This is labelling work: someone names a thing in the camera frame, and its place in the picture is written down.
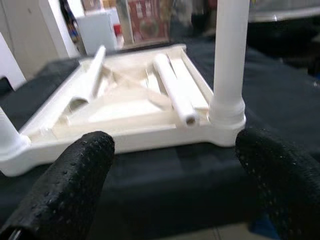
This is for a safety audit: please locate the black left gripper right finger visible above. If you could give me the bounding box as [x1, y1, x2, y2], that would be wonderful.
[234, 126, 320, 240]

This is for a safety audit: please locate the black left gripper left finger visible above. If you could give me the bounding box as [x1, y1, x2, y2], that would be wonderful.
[0, 130, 116, 240]

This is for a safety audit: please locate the white plastic children table top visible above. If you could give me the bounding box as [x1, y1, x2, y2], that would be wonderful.
[0, 43, 247, 177]

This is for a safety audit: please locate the white box appliance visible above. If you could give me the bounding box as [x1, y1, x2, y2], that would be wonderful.
[74, 11, 119, 55]

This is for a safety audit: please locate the red printed carton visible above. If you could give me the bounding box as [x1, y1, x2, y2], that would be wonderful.
[126, 0, 171, 44]

